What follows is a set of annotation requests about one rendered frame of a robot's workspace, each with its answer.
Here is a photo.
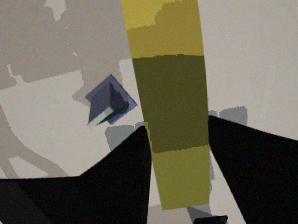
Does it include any yellow bar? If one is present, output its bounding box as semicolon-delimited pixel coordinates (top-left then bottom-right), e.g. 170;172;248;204
120;0;210;210

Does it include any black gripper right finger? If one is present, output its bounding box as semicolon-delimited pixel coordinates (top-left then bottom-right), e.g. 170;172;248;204
208;115;298;224

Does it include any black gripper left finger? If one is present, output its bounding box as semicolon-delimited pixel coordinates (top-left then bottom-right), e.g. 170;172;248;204
0;125;152;224

